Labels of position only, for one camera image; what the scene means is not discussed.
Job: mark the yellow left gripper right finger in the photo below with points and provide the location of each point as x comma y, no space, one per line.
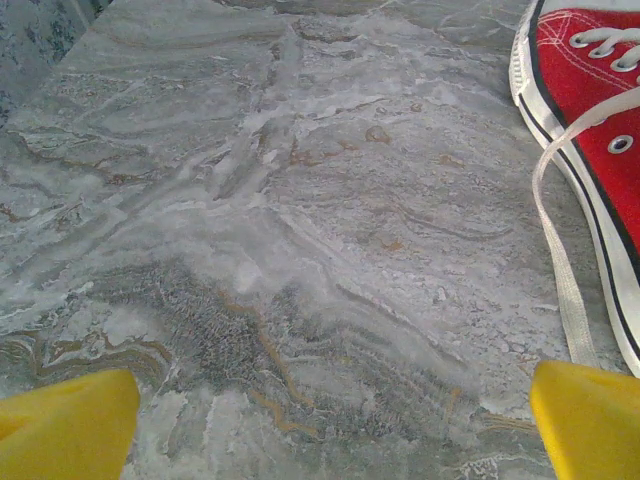
590,425

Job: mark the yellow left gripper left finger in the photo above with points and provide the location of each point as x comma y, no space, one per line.
65,430

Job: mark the red canvas sneaker white laces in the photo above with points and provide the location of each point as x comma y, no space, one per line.
590,150

